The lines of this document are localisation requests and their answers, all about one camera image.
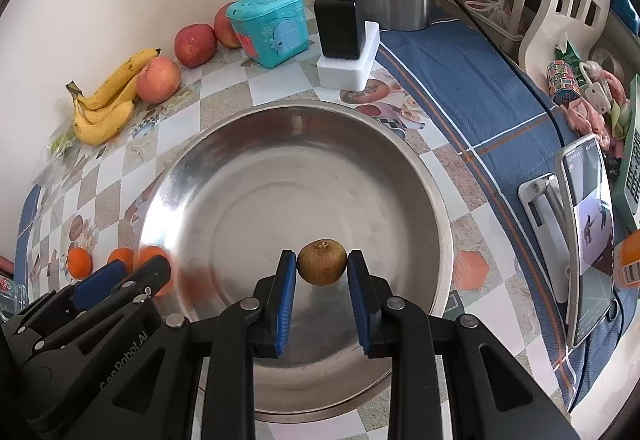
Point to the middle red apple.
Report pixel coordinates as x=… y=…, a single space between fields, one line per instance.
x=195 y=45

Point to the orange box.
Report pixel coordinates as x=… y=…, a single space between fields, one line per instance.
x=626 y=271

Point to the white phone stand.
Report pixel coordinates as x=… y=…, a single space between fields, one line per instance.
x=541 y=202

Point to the pale red apple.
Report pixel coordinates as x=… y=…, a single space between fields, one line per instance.
x=159 y=79

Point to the checkered plastic table cover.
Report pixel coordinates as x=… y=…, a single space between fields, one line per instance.
x=96 y=198

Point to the large steel plate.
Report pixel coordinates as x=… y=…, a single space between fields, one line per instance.
x=277 y=177

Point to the plastic bag green fruit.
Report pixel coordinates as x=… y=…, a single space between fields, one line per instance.
x=62 y=143

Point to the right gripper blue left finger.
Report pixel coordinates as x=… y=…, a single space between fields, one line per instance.
x=269 y=333

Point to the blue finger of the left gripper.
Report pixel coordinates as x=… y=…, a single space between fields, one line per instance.
x=87 y=294

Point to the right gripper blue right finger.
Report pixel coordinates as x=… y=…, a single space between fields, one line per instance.
x=369 y=294

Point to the right red apple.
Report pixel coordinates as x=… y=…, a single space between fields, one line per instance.
x=223 y=29

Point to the teal toy house box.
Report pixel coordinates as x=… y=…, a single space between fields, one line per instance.
x=270 y=31

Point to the yellow banana bunch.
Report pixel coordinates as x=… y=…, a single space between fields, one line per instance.
x=100 y=116

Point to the small brown kiwi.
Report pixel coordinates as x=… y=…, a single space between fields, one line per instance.
x=322 y=262

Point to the orange tangerine with stem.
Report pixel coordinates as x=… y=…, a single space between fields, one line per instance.
x=79 y=263

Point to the black power adapter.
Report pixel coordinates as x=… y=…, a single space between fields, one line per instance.
x=341 y=28

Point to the smartphone on stand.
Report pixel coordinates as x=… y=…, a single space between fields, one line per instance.
x=589 y=233

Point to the green calculator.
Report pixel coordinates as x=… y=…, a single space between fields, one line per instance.
x=627 y=187

